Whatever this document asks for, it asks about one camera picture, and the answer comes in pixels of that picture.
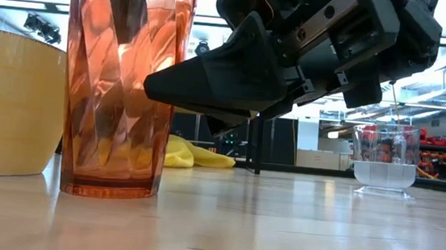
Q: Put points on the yellow mug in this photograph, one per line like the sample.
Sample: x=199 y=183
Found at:
x=9 y=114

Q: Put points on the clear glass cup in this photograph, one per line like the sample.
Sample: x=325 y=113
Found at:
x=384 y=175

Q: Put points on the beige background cabinet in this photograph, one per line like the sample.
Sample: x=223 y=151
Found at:
x=321 y=160

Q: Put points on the black ceiling spot lamp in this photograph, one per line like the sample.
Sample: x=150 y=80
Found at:
x=202 y=48
x=45 y=30

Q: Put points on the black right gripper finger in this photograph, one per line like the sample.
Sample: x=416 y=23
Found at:
x=231 y=81
x=223 y=126

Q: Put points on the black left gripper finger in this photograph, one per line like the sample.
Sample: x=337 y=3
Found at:
x=124 y=7

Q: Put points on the yellow cloth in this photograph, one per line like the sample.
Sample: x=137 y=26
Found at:
x=188 y=154

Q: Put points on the black background cabinet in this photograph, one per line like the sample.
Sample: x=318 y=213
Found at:
x=282 y=142

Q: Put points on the orange faceted tumbler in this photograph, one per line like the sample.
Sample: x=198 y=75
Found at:
x=125 y=132

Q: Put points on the red storage rack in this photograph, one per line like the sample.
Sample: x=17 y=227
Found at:
x=438 y=141

